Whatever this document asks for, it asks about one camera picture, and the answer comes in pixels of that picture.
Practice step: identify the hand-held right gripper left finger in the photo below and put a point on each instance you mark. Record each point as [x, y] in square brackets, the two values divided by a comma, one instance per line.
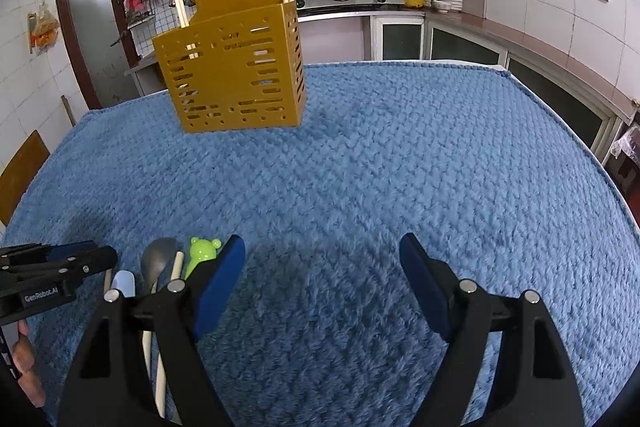
[220, 287]

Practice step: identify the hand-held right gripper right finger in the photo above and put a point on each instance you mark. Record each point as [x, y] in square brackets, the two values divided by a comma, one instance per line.
[425, 287]

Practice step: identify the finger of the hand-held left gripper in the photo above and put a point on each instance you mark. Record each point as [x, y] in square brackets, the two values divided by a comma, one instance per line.
[70, 252]
[85, 268]

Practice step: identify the white plastic spoon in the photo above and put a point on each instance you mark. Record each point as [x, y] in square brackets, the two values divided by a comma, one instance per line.
[123, 283]

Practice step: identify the yellow slotted utensil holder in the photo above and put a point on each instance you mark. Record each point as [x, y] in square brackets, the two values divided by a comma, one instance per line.
[235, 72]

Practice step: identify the person's left hand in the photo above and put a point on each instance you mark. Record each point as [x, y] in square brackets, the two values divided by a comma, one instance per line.
[27, 367]

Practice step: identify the wooden chair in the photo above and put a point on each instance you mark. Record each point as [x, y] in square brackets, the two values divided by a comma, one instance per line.
[22, 177]

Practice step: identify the blue textured blanket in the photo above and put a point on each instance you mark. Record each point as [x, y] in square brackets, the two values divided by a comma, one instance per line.
[400, 157]

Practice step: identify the wooden stick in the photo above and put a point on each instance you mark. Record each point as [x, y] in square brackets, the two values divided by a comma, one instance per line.
[68, 112]

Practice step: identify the brown framed glass door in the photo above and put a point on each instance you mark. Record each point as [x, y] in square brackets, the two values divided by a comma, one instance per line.
[90, 32]

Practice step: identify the hanging plastic bag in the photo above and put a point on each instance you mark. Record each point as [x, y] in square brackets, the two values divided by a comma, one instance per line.
[44, 32]

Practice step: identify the plastic covered red stand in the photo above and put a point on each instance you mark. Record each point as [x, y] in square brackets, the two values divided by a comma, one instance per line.
[625, 147]

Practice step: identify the kitchen counter with cabinets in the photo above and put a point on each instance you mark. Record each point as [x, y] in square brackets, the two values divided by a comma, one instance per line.
[500, 32]

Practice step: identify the small yellow pot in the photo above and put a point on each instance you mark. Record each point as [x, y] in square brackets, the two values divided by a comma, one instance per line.
[413, 1]

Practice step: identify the gas stove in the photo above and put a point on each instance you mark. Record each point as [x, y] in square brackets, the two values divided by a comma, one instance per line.
[350, 0]

